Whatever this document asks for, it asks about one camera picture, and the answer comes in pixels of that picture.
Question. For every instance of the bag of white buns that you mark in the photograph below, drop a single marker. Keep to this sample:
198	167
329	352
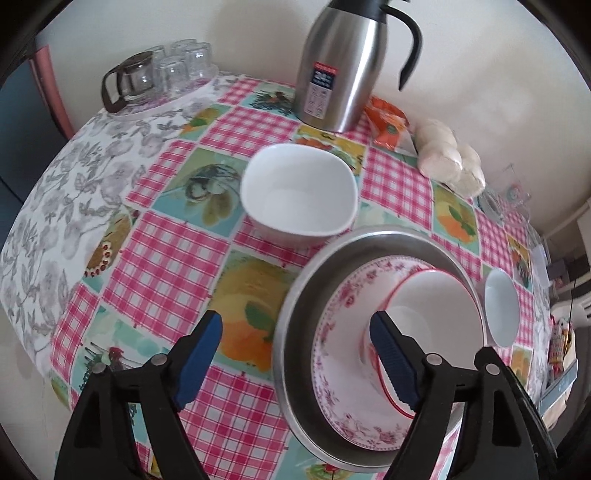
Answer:
443	159

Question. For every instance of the colourful snack tube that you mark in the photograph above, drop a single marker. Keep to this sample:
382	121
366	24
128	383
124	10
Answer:
559	343

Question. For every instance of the round metal tray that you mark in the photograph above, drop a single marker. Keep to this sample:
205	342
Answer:
299	317

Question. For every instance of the orange snack packet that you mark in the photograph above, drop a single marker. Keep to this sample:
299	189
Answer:
389	125

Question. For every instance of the floral pink rimmed plate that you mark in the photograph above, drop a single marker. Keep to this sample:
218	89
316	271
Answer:
346	384

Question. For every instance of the strawberry pattern bowl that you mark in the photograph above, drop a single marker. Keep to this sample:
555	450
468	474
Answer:
434	308

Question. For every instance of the white square bowl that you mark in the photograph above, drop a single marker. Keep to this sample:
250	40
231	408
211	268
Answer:
297	195

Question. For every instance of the white plastic shelf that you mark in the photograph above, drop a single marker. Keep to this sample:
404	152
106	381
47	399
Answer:
570	240

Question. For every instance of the clear glass mug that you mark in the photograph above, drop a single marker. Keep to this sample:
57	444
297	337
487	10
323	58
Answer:
504	200

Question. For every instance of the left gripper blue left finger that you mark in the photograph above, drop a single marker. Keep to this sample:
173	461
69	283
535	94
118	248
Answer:
190	358

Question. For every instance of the small clear glass cup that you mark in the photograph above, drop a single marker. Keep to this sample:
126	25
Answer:
197	57

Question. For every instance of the checkered picture tablecloth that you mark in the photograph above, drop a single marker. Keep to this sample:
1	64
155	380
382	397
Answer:
135	229

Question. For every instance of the glass teapot black handle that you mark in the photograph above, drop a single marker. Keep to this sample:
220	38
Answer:
133	81

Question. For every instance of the clear round glass tray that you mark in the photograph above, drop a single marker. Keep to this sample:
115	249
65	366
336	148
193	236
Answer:
165	102

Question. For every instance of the stainless steel thermos jug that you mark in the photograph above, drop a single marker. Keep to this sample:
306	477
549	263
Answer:
342	58

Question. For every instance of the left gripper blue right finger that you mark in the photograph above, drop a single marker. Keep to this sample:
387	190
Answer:
401	357

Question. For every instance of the light blue large bowl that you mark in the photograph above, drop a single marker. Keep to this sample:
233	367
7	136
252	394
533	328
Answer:
501	307

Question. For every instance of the white power strip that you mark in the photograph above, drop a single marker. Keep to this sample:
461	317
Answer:
539	262

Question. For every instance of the black power adapter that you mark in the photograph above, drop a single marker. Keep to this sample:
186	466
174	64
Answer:
557	269

